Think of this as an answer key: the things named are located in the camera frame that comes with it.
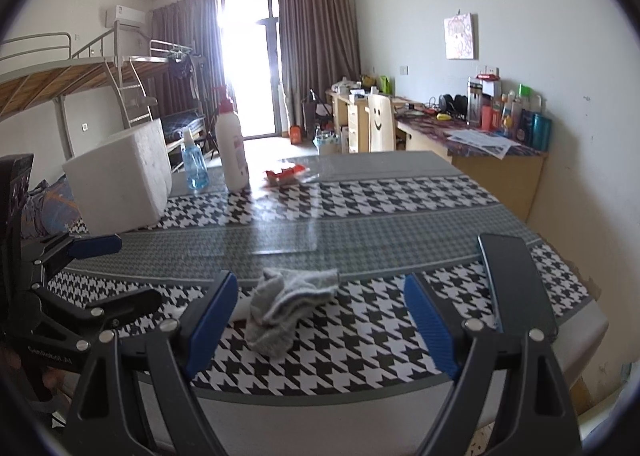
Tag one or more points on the basket of plastic bottles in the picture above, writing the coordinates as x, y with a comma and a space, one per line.
326, 142

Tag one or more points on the glass balcony door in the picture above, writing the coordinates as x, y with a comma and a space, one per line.
250, 66

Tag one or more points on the red snack packet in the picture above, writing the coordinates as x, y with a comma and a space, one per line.
284, 177

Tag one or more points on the pink cartoon wall poster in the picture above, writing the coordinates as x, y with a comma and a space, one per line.
459, 36

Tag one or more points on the white lotion bottle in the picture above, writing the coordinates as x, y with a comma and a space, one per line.
232, 151

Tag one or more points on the green paper bag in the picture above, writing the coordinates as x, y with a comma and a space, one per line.
385, 84

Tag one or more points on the orange floor box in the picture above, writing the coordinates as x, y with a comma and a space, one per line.
295, 134

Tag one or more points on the blue spray bottle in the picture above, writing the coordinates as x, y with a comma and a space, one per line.
194, 169

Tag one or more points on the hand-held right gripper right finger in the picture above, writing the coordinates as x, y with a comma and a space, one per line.
430, 331

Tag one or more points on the row of toiletry bottles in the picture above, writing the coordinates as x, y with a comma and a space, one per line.
520, 121

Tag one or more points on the grey sock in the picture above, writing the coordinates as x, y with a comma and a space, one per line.
280, 306

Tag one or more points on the white air conditioner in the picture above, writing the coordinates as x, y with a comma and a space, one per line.
125, 16

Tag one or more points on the white foam box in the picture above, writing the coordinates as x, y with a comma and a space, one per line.
120, 176

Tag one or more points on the black smartphone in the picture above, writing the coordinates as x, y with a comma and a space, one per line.
515, 281

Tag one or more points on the grey metal bunk bed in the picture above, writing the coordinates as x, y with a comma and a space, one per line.
45, 79
165, 47

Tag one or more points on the white smiley chair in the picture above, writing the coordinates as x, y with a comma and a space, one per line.
381, 124

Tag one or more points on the dark hanging clothes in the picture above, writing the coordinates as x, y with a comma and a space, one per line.
182, 71

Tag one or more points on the houndstooth tablecloth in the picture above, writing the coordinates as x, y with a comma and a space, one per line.
380, 236

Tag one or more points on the light wooden desk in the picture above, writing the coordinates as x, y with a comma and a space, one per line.
345, 116

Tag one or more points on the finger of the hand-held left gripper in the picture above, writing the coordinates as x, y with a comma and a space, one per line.
95, 245
125, 298

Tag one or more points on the grey metal bed ladder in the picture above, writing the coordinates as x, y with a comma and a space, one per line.
135, 96

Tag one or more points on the white printed paper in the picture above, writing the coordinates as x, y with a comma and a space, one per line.
480, 142

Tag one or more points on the black headphones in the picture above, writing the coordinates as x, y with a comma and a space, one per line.
452, 104

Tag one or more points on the blue checked bedding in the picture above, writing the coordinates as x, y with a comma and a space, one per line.
182, 125

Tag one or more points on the wooden desk patterned cover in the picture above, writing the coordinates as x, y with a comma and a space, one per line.
495, 176

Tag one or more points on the brown curtain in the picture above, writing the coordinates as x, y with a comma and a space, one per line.
185, 46
320, 51

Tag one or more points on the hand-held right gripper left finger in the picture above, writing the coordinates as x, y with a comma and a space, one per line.
212, 323

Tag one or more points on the blue orange patterned quilt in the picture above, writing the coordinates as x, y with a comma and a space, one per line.
50, 206

